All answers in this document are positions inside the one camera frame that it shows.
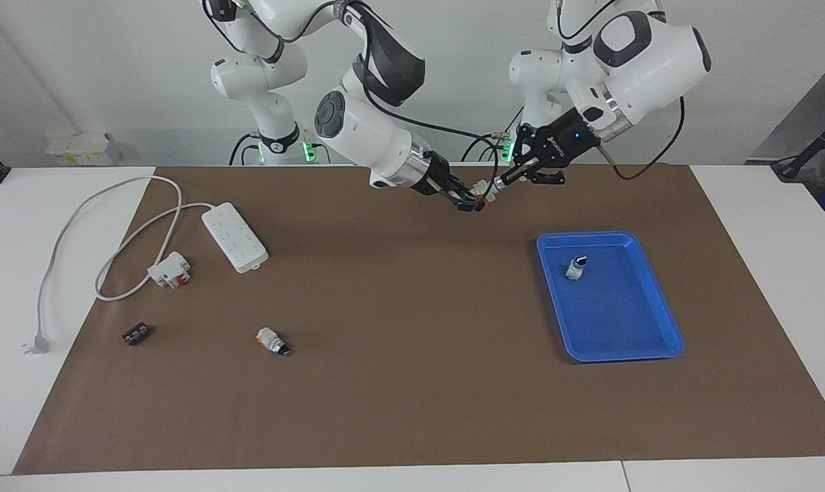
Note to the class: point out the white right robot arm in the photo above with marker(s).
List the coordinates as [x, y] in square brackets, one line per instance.
[364, 137]

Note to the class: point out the blue plastic tray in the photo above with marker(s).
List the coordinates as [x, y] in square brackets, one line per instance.
[617, 321]

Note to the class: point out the white background box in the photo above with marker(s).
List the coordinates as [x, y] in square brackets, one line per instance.
[84, 149]

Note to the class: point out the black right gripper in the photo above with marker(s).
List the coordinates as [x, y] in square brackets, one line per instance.
[436, 176]

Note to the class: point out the black tripod stand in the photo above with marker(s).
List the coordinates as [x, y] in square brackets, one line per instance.
[812, 154]

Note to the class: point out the white red circuit breaker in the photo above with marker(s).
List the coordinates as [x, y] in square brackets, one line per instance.
[169, 270]

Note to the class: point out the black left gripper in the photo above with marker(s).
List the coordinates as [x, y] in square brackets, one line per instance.
[573, 140]

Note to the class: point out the white power strip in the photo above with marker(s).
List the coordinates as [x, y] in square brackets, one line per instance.
[236, 238]

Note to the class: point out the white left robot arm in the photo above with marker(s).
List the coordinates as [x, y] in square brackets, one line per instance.
[658, 61]

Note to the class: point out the brown table mat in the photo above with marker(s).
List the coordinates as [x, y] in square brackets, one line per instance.
[412, 383]

